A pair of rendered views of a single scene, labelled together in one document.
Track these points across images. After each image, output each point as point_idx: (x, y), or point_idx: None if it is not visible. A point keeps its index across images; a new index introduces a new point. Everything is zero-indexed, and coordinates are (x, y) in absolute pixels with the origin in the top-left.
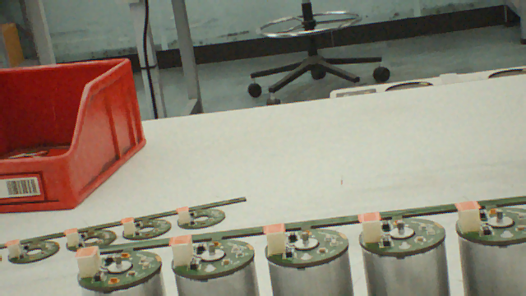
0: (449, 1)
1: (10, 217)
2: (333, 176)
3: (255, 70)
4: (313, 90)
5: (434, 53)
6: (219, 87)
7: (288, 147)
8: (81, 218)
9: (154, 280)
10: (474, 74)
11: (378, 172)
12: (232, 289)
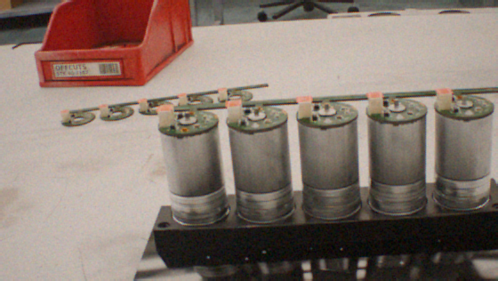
0: None
1: (100, 89)
2: (332, 72)
3: (262, 3)
4: (304, 19)
5: (389, 0)
6: (236, 13)
7: (299, 51)
8: (148, 92)
9: (212, 132)
10: (429, 11)
11: (365, 71)
12: (270, 141)
